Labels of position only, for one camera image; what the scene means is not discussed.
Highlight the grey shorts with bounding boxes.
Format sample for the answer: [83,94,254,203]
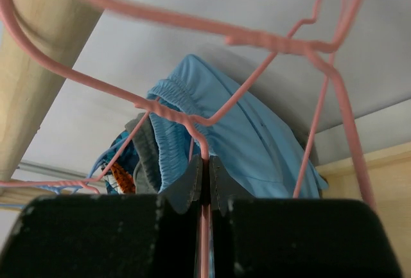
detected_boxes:
[132,117,162,194]

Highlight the multicolour patterned shorts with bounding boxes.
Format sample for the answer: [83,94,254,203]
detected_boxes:
[101,130,139,194]

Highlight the pink hanger of shark shorts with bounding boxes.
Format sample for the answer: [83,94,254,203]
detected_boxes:
[85,0,362,55]

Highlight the pink hanger of blue shorts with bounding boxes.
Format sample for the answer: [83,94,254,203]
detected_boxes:
[0,0,376,278]

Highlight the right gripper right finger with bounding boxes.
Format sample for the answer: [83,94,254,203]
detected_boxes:
[209,156,403,277]

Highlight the blue hanger of grey shorts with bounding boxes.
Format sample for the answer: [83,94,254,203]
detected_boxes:
[1,137,126,195]

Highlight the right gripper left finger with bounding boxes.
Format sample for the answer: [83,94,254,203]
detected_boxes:
[1,155,203,277]

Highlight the wooden clothes rack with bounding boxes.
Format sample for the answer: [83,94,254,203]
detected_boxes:
[1,0,118,192]

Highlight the light blue shorts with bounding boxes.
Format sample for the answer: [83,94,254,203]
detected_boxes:
[146,53,329,199]

